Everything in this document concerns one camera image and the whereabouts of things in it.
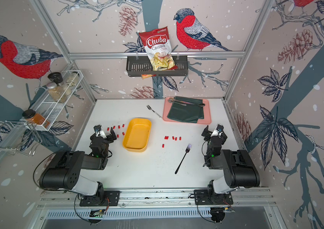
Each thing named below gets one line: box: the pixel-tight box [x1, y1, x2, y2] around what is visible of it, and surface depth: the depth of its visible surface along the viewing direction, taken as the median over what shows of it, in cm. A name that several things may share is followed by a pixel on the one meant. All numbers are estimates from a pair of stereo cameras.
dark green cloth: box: [166, 96, 205, 124], surface depth 113 cm
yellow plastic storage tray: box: [122, 117, 152, 153], surface depth 101 cm
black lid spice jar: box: [47, 72, 64, 84], surface depth 75 cm
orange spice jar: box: [22, 108, 51, 129], surface depth 62 cm
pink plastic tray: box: [162, 96, 212, 125], surface depth 113 cm
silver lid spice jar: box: [46, 82, 68, 104], surface depth 74 cm
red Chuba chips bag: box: [138, 26, 178, 80], surface depth 86 cm
